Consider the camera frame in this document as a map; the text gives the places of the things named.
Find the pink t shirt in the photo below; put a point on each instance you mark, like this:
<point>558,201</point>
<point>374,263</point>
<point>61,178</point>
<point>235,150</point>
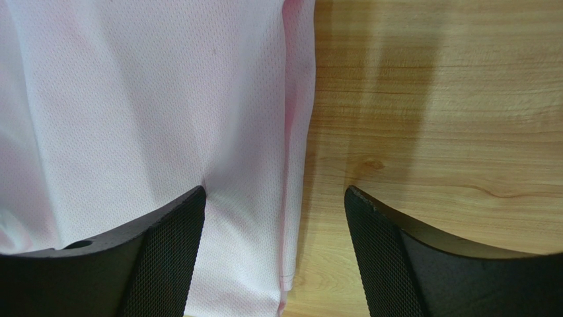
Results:
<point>111,109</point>

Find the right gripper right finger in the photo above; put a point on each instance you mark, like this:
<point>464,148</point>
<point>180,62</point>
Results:
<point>410,268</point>

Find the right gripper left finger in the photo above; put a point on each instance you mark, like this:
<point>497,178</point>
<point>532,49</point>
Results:
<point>141,268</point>

